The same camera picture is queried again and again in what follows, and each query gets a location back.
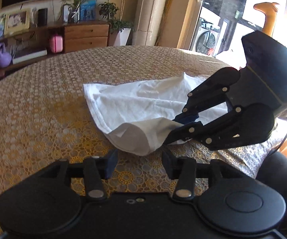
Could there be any framed photo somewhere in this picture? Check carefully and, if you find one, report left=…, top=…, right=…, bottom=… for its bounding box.
left=4, top=8, right=31, bottom=35

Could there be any purple kettlebell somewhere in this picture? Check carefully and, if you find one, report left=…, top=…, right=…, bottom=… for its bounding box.
left=0, top=43, right=12, bottom=68

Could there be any wooden TV cabinet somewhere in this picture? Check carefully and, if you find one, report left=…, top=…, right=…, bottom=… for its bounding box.
left=0, top=21, right=110, bottom=79

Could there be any pink small case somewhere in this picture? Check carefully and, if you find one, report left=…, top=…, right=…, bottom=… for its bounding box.
left=49, top=35, right=63, bottom=53

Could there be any black cylinder speaker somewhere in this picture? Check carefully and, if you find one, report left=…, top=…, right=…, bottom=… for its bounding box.
left=37, top=8, right=48, bottom=27

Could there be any small potted green plant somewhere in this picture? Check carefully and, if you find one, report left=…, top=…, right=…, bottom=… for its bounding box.
left=59, top=0, right=87, bottom=23

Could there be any white tower air conditioner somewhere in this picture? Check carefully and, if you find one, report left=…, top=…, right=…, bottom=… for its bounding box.
left=132, top=0, right=166, bottom=46

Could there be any white flat box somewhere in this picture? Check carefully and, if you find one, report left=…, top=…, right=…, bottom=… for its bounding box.
left=13, top=48, right=48, bottom=64

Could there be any washing machine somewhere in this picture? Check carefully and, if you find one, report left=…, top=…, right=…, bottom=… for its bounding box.
left=194, top=18, right=220, bottom=56

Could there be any blue painting canvas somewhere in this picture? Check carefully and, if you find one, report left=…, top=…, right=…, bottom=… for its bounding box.
left=80, top=0, right=96, bottom=21

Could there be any white t-shirt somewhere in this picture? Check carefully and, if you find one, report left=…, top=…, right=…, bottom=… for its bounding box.
left=83, top=72, right=230, bottom=157

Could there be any gold lace tablecloth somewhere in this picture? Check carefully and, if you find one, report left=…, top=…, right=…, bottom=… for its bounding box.
left=0, top=45, right=287, bottom=239

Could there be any yellow curtain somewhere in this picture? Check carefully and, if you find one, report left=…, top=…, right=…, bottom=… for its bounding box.
left=155, top=0, right=173, bottom=46

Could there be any yellow giraffe plush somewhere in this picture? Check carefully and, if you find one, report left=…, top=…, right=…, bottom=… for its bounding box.
left=253, top=2, right=279, bottom=37

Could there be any white planter with tree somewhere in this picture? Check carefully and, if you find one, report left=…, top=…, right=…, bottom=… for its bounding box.
left=99, top=0, right=133, bottom=46

